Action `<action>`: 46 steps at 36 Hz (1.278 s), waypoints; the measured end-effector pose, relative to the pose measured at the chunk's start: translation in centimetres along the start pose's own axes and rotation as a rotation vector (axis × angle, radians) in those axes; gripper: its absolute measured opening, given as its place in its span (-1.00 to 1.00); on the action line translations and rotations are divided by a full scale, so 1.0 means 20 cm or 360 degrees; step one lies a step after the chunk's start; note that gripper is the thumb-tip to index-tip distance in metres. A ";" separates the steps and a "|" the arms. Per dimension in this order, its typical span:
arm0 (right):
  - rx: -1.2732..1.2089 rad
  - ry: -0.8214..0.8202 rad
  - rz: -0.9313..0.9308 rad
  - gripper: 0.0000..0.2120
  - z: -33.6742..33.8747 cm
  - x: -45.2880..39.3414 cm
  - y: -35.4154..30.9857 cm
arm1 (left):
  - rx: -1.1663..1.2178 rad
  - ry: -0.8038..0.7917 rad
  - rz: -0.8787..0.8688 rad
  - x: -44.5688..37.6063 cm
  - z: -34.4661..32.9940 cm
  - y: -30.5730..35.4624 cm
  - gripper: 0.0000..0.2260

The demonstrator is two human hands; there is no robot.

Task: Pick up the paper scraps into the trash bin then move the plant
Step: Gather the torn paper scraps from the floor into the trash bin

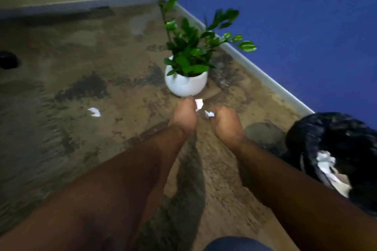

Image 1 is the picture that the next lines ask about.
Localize beige paper scrap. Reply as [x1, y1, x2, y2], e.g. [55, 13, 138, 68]
[334, 173, 353, 198]

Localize black bin with liner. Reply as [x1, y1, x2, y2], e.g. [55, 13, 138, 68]
[285, 112, 377, 219]

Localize green potted plant white pot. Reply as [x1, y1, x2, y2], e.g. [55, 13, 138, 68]
[148, 0, 258, 98]

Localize blue shorts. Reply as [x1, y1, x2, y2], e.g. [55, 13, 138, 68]
[203, 236, 275, 251]

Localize person's left forearm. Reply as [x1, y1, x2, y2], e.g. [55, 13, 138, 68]
[0, 124, 192, 251]

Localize person's left hand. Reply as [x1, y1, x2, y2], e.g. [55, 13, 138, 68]
[168, 96, 198, 136]

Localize black chair caster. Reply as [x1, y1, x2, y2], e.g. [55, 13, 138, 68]
[0, 51, 20, 70]

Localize grey baseboard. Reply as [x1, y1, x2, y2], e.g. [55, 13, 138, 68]
[0, 0, 161, 20]

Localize white baseboard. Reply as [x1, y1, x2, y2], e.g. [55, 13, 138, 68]
[165, 0, 315, 118]

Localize person's right forearm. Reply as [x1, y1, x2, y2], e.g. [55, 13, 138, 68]
[232, 139, 377, 251]

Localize person's right hand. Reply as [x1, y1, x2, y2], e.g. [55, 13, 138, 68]
[205, 104, 247, 151]

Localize small bunch of paper scraps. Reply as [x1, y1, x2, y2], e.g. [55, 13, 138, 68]
[315, 150, 339, 182]

